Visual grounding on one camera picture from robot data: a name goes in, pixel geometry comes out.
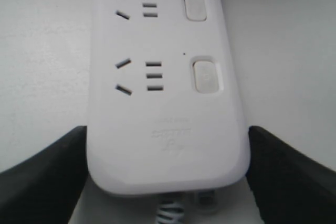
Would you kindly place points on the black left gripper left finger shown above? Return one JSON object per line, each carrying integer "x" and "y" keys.
{"x": 46, "y": 187}

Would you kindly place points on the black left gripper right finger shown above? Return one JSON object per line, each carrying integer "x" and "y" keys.
{"x": 288, "y": 187}

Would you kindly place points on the white five-outlet power strip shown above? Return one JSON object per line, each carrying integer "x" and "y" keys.
{"x": 164, "y": 112}

